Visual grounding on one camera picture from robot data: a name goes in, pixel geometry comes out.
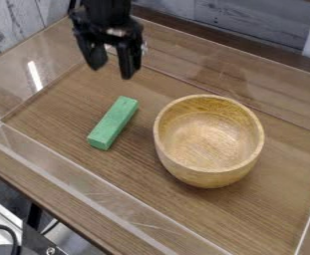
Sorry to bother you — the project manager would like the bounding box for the green rectangular block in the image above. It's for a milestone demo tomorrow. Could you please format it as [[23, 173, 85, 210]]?
[[87, 96, 139, 150]]

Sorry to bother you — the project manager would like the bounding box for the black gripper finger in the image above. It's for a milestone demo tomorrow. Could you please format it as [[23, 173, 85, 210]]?
[[75, 32, 108, 71], [116, 41, 143, 80]]

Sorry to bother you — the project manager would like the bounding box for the clear acrylic corner bracket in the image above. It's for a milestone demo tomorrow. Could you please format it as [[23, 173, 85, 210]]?
[[105, 45, 118, 55]]

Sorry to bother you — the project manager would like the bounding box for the wooden brown bowl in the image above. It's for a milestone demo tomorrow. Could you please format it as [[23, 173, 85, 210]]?
[[154, 95, 265, 188]]

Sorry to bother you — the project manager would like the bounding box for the black cable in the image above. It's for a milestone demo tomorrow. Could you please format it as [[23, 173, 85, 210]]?
[[0, 223, 21, 255]]

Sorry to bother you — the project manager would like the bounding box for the clear acrylic barrier wall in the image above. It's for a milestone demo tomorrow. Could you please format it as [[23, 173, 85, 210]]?
[[0, 20, 310, 255]]

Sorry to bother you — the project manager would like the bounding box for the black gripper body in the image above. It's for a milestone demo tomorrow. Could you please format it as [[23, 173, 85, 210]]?
[[69, 8, 144, 48]]

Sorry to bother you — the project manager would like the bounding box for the black table leg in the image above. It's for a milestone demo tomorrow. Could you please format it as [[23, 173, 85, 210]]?
[[27, 203, 43, 230]]

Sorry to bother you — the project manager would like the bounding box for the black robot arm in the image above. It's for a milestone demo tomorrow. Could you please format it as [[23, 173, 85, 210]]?
[[68, 0, 144, 80]]

